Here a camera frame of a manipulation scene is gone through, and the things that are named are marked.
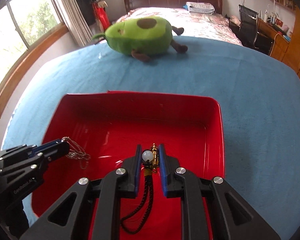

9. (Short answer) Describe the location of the wooden framed window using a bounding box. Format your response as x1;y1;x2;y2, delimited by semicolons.
0;0;69;117

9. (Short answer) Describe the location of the wooden desk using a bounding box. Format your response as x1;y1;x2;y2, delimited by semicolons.
258;19;289;61

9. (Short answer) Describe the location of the black office chair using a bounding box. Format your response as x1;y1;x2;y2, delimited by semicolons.
239;5;273;55

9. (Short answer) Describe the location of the green avocado plush toy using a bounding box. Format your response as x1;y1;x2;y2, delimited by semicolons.
92;16;188;62

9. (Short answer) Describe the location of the coat rack with clothes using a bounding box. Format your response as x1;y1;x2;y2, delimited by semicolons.
76;0;110;32

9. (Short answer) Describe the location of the folded striped blanket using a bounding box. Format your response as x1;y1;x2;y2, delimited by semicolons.
183;2;215;14

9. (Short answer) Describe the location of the red tin box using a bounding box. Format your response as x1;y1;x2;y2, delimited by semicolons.
32;92;224;239

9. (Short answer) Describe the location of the pink floral bedspread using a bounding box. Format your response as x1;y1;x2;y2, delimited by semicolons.
117;7;242;46

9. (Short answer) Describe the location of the blue blanket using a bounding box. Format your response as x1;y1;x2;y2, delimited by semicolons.
2;36;300;239

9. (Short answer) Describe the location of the pearl gold pendant black cord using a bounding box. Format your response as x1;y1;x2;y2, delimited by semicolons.
120;143;161;235

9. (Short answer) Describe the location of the beige curtain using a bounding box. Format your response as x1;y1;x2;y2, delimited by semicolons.
54;0;92;47

